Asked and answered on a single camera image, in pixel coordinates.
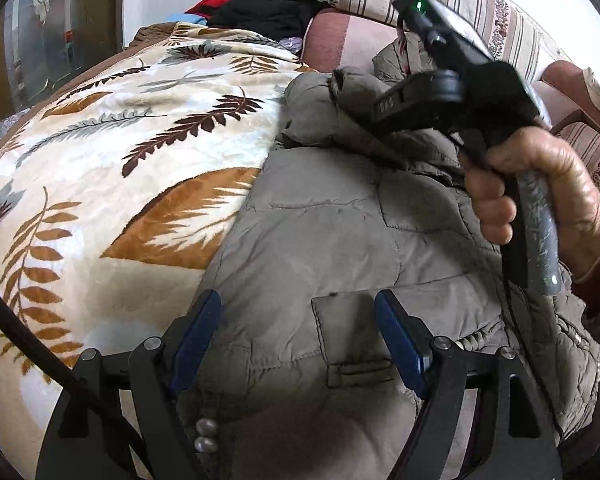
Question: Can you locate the black clothes pile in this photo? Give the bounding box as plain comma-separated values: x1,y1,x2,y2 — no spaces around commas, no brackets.
207,0,332,43

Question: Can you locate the olive padded jacket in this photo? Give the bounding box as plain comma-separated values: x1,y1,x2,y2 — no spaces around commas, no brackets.
177,35,600,480

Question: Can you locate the person's right hand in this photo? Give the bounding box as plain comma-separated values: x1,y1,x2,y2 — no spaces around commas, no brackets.
465,127,600,281

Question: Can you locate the large striped floral cushion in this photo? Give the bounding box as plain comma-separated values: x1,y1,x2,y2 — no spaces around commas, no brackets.
552,110,600,203

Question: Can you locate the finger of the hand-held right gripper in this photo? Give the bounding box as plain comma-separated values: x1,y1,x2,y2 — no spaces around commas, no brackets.
372,71,463,133

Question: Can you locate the cream leaf-print blanket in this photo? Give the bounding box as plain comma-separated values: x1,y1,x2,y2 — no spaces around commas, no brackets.
0,22,323,480

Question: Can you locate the pink sofa cushion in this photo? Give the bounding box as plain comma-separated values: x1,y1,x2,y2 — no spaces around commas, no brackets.
300,9,406,77

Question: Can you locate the glass panel door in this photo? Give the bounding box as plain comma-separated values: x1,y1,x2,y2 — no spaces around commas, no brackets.
2,0,120,113

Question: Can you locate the thick black cable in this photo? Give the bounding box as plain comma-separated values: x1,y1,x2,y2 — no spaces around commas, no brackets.
0,272,153,480

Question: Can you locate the red cloth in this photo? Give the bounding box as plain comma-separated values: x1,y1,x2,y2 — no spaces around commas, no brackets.
185,0,259,18

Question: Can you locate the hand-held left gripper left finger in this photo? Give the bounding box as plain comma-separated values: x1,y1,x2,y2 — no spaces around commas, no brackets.
35,289,224,480

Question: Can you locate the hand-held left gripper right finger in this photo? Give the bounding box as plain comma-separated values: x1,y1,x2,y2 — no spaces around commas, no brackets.
373,289,563,480

